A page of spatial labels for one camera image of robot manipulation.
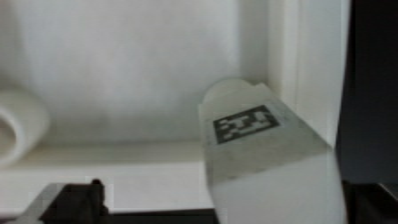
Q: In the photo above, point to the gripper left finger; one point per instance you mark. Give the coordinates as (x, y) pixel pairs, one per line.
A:
(68, 204)

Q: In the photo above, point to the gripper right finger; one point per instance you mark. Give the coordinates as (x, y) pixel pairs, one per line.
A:
(371, 202)

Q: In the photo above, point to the white square table top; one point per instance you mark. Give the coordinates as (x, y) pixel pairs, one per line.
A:
(119, 57)

